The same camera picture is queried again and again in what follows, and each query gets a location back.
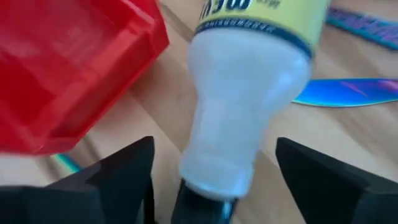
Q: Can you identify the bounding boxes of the spray bottle with yellow label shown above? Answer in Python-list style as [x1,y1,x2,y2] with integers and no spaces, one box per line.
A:
[170,0,332,224]

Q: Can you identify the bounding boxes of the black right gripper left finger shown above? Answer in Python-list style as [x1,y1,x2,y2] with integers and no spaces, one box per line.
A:
[0,136,156,224]

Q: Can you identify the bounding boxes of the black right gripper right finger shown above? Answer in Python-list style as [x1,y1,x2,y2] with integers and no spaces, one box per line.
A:
[275,136,398,224]

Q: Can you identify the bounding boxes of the red plastic bin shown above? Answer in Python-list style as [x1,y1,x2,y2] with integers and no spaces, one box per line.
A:
[0,0,170,156]

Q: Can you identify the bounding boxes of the iridescent knife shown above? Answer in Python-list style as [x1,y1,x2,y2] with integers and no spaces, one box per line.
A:
[292,77,398,108]

